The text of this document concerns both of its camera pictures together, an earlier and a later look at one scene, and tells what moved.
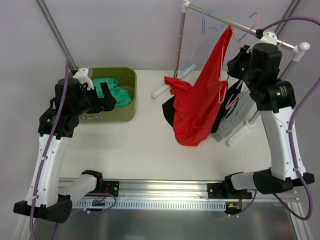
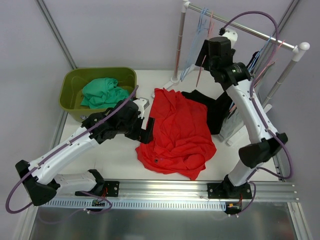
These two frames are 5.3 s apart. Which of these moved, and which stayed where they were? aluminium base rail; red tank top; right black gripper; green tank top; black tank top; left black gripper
Moved: left black gripper; black tank top; right black gripper; red tank top
Stayed: aluminium base rail; green tank top
